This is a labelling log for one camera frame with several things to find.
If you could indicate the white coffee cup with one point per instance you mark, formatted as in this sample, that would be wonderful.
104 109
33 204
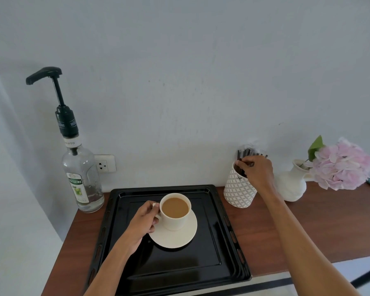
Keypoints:
172 224

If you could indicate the white patterned paper cup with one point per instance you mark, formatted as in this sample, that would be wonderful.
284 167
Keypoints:
238 191

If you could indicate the person's left forearm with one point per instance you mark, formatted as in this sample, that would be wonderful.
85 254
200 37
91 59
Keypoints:
111 274

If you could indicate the person's left hand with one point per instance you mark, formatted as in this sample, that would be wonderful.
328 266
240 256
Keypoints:
138 226

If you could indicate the person's left thumb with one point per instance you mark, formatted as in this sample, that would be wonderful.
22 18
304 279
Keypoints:
151 205

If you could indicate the bundle of black sticks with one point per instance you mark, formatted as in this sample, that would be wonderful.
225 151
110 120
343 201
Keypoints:
246 152

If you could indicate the white saucer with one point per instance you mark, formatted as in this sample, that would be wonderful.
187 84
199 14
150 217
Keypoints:
176 241

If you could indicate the white wall socket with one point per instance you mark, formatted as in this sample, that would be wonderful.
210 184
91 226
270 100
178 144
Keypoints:
104 163

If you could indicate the person's right thumb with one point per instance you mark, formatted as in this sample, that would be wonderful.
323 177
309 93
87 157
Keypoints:
243 170

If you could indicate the black baking tray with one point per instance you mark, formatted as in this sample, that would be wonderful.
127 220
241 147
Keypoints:
178 269

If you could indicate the milky coffee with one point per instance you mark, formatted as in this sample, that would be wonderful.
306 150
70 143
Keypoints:
175 207

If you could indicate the person's right forearm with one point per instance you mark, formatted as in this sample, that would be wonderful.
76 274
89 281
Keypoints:
305 249

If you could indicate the glass syrup bottle with pump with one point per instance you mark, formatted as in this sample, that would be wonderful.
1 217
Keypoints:
80 172

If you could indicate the pink hydrangea flower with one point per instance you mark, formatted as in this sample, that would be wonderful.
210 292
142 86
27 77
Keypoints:
342 164

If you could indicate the person's right hand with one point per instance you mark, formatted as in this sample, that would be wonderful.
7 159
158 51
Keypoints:
260 175

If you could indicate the white ceramic vase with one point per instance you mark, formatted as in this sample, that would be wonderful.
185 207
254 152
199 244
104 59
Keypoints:
291 185

